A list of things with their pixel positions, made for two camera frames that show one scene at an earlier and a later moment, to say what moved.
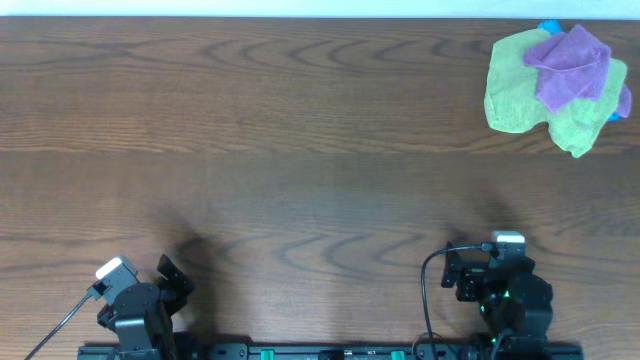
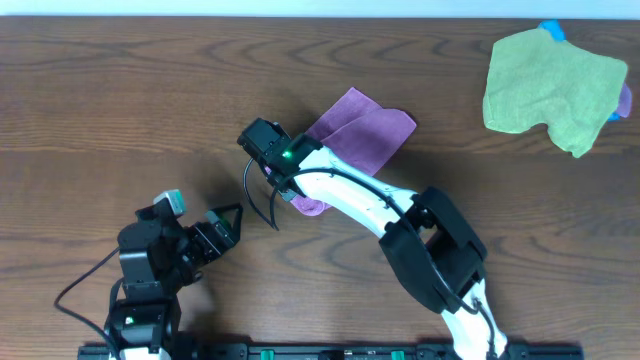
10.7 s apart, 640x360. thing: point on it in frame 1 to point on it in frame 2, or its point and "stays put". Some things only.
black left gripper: x=170 y=282 to x=220 y=232
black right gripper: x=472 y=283 to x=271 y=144
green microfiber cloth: x=511 y=103 stays put
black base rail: x=493 y=351 stays put
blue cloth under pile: x=552 y=26 stays put
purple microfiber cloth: x=572 y=67 to x=361 y=131
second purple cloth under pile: x=625 y=101 stays put
